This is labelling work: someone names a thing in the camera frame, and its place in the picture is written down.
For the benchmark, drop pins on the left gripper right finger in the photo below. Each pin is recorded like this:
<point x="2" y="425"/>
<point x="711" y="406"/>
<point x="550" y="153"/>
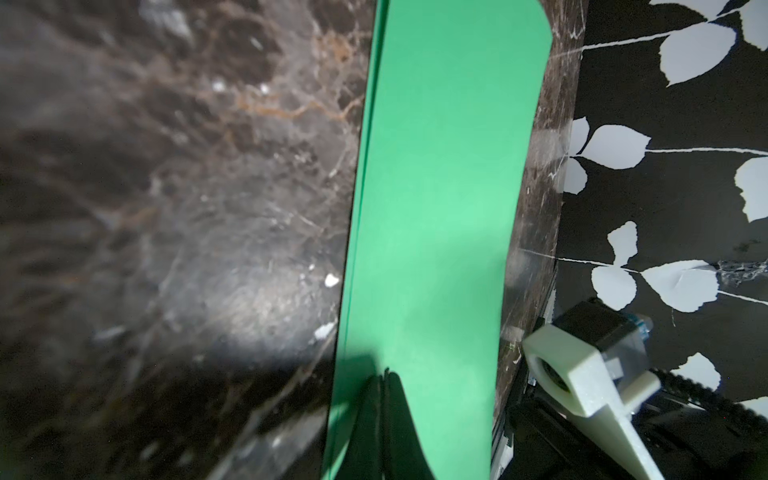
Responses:
<point x="402" y="454"/>

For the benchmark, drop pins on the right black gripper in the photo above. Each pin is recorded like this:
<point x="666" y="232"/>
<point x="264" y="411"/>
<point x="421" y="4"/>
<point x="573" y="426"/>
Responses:
<point x="690" y="431"/>

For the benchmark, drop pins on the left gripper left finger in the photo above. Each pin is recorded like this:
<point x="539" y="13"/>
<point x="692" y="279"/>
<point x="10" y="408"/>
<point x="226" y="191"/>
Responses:
<point x="363" y="457"/>

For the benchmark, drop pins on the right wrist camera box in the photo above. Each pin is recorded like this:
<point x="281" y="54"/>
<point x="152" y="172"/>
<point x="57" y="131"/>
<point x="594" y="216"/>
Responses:
<point x="592" y="362"/>

